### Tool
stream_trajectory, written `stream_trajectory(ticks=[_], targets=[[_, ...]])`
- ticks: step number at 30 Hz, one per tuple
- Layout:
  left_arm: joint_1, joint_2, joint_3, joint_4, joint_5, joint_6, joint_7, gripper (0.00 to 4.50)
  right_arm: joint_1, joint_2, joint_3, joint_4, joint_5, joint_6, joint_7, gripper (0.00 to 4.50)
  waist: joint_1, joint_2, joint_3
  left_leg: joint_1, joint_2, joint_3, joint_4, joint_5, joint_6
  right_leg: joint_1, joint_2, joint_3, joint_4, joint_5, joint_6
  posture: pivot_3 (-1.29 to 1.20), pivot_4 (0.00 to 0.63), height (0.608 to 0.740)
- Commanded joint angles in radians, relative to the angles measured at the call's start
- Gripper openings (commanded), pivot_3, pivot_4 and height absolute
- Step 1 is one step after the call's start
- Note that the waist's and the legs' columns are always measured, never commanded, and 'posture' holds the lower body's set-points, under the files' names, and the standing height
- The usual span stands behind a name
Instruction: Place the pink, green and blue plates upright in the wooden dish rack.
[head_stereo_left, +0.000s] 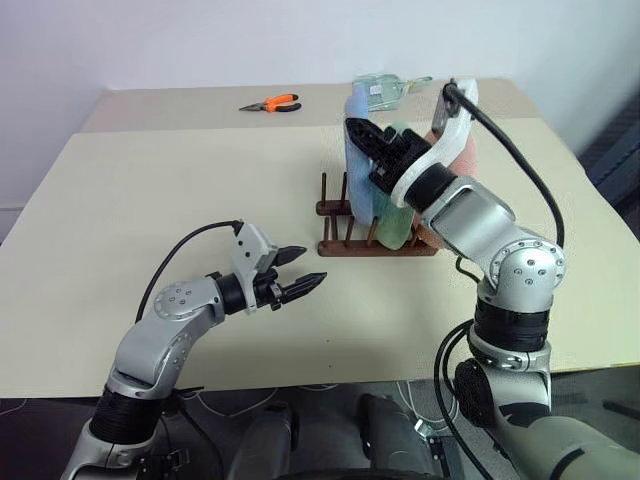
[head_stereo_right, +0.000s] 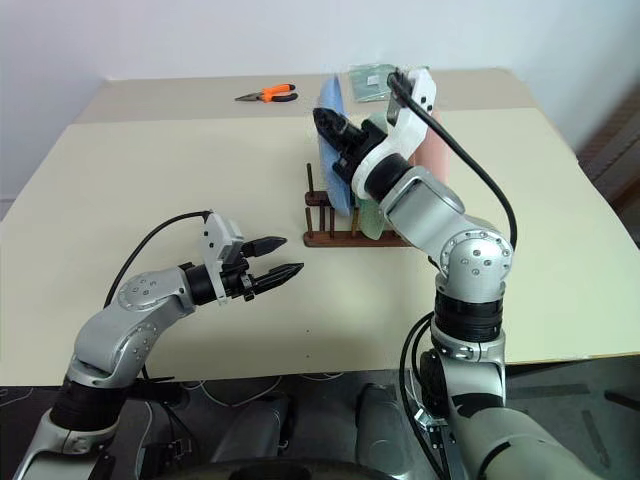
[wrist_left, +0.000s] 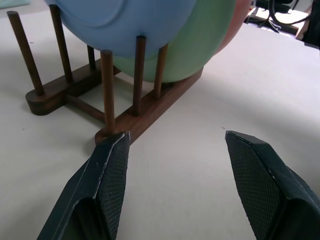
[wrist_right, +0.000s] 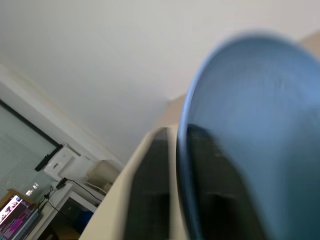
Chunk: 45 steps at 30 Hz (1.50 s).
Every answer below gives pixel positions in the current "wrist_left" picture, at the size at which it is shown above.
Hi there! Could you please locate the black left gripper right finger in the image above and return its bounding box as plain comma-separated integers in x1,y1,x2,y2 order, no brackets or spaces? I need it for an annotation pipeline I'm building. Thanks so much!
224,130,320,240

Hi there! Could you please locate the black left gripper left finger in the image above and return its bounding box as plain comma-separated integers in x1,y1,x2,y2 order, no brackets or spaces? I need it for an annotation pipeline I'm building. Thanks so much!
36,130,132,240

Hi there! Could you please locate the wooden dish rack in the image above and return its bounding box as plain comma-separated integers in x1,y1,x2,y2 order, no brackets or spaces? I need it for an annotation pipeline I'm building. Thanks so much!
6,4,204,147

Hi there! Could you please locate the green plate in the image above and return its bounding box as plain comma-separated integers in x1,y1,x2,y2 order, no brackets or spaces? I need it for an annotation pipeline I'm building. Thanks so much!
111,0,237,84

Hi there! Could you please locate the pink plate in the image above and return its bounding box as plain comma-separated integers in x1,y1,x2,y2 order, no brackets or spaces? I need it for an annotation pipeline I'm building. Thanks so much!
212,0,256,59

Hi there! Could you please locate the blue plate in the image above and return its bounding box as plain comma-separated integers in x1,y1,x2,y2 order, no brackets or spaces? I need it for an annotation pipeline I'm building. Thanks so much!
44,0,199,60

